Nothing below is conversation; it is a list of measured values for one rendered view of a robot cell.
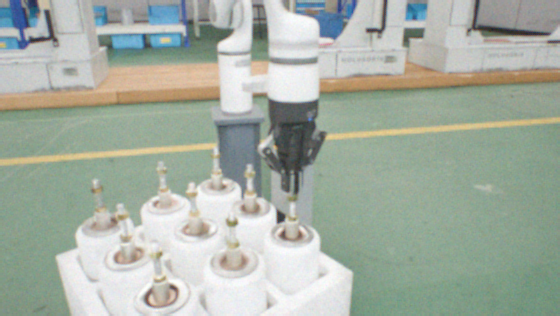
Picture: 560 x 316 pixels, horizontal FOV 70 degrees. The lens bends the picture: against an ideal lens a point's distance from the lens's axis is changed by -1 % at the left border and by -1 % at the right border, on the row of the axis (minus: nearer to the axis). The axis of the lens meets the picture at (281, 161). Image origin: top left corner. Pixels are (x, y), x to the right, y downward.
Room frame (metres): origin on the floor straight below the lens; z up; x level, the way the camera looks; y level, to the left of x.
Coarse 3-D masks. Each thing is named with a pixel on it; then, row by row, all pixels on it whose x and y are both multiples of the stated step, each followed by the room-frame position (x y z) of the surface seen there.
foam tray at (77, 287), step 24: (144, 240) 0.70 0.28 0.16; (72, 264) 0.59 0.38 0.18; (168, 264) 0.61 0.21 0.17; (336, 264) 0.60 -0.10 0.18; (72, 288) 0.54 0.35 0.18; (96, 288) 0.53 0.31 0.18; (312, 288) 0.53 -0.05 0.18; (336, 288) 0.55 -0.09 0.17; (72, 312) 0.60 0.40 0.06; (96, 312) 0.48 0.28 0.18; (264, 312) 0.48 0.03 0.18; (288, 312) 0.48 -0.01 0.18; (312, 312) 0.51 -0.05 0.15; (336, 312) 0.55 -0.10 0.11
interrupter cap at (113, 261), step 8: (112, 248) 0.54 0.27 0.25; (136, 248) 0.54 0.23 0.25; (144, 248) 0.54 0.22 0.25; (104, 256) 0.52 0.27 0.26; (112, 256) 0.52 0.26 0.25; (120, 256) 0.52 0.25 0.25; (144, 256) 0.52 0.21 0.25; (104, 264) 0.50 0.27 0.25; (112, 264) 0.50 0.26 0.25; (120, 264) 0.50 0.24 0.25; (128, 264) 0.50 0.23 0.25; (136, 264) 0.50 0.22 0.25; (144, 264) 0.50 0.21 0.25
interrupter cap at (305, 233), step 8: (280, 224) 0.61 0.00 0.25; (304, 224) 0.61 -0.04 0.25; (272, 232) 0.59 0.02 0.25; (280, 232) 0.59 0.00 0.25; (304, 232) 0.59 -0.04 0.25; (312, 232) 0.59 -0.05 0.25; (272, 240) 0.56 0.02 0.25; (280, 240) 0.56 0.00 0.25; (288, 240) 0.57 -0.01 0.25; (296, 240) 0.57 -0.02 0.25; (304, 240) 0.56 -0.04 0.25; (312, 240) 0.57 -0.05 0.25
